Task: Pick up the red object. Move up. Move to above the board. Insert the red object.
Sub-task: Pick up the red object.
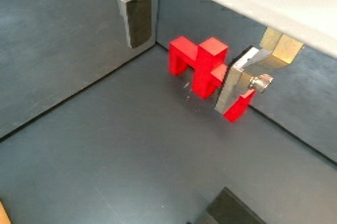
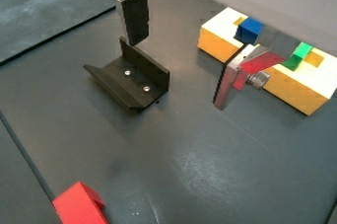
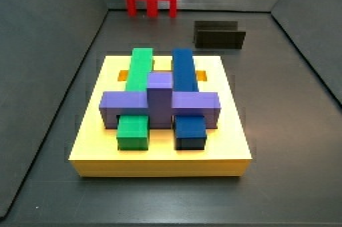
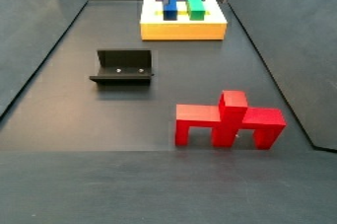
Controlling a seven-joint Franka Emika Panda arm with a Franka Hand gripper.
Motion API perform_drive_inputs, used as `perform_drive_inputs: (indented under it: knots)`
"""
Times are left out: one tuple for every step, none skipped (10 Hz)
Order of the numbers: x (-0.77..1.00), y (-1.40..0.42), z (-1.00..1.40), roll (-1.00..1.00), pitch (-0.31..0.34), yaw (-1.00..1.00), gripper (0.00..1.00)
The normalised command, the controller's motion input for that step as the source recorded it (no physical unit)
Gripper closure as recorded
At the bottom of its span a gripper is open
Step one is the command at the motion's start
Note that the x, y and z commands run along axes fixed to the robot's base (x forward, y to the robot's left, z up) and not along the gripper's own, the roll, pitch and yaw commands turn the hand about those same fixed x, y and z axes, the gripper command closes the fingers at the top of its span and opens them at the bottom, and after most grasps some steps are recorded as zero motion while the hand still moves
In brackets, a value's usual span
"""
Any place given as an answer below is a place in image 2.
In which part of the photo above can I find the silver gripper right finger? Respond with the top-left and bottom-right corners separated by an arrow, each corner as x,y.
213,43 -> 285,110

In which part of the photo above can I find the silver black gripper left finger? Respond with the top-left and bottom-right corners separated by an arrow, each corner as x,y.
116,0 -> 150,46

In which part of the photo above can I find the red wooden block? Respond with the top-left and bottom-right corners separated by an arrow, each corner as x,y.
54,182 -> 108,224

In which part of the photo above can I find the yellow white wooden board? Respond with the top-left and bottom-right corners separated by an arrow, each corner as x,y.
197,8 -> 337,115

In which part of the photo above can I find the blue wooden block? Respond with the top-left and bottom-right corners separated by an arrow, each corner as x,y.
235,18 -> 264,45

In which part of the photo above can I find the green wooden block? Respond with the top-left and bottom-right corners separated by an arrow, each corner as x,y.
281,42 -> 313,71

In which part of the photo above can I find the black angle bracket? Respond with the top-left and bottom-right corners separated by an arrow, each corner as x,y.
83,37 -> 169,112

